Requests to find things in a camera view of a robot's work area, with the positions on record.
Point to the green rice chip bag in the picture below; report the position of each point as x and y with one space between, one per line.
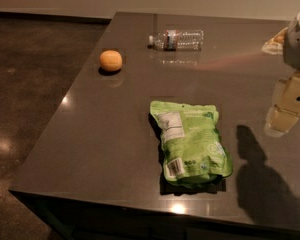
190 141

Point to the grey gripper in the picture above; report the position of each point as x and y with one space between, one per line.
298 45

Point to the clear plastic water bottle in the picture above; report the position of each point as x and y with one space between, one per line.
177 40

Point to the orange fruit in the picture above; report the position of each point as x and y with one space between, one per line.
110 60

